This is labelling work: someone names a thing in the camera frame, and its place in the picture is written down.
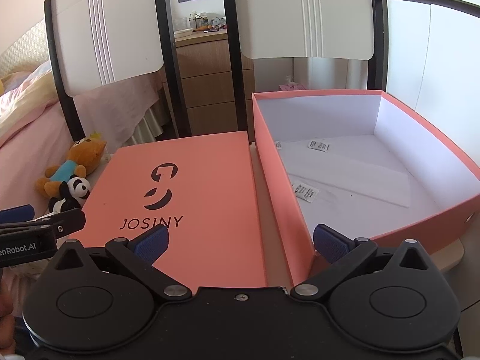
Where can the small pink item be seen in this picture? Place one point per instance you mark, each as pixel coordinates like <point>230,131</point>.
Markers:
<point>292,84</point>

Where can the white quilted headboard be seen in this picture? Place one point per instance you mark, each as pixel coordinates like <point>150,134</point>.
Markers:
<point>22,48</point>

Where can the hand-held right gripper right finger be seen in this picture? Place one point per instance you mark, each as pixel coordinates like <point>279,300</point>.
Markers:
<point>330,245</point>

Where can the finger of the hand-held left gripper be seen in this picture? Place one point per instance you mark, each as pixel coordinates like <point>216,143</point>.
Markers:
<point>67,221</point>
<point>15,213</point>

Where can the white tissue paper sheet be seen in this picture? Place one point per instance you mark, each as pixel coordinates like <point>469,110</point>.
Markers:
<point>356,172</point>

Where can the pink cardboard box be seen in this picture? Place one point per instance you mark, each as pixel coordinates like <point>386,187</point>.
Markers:
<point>285,195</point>

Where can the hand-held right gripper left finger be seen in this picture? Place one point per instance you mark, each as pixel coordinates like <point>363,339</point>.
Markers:
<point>152,245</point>

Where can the white chair with black frame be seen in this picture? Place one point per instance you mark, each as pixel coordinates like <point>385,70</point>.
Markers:
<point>300,15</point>
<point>112,26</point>

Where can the wooden dresser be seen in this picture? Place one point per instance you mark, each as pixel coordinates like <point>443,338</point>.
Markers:
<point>210,82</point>

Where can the pink box lid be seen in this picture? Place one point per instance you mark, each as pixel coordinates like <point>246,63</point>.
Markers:
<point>210,195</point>

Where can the small orange item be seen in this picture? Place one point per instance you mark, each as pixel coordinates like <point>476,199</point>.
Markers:
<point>203,28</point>

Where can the panda plush toy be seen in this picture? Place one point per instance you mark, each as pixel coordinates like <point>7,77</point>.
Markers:
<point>75,191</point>

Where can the bed with pink bedding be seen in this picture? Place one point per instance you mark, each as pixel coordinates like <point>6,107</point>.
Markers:
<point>30,127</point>

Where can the brown bear plush toy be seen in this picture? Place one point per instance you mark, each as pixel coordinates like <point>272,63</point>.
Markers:
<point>84,153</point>

